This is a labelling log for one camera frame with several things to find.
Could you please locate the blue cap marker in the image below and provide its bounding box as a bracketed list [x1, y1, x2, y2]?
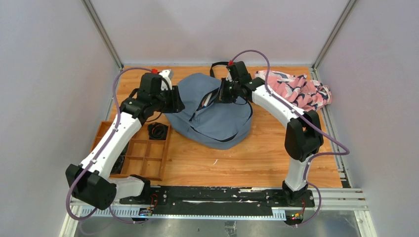
[202, 95, 214, 108]

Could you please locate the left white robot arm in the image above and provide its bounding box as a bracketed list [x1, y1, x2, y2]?
[65, 69, 185, 210]

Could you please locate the dark rolled sock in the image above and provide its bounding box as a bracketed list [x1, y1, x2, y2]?
[110, 155, 125, 174]

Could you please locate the wooden compartment tray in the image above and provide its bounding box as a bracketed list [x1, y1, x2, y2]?
[110, 123, 172, 181]

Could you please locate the blue student backpack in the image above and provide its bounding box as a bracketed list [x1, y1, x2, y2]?
[165, 73, 253, 150]

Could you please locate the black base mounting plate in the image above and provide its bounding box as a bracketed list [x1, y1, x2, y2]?
[119, 186, 315, 216]

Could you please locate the aluminium frame rail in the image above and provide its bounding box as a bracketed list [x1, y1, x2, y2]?
[60, 186, 377, 237]

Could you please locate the pink floral cloth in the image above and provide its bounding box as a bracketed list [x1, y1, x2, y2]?
[254, 70, 332, 112]

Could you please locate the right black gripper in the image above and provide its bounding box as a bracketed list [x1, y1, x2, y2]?
[214, 78, 240, 104]

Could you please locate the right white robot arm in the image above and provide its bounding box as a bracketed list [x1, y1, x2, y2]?
[216, 61, 324, 206]

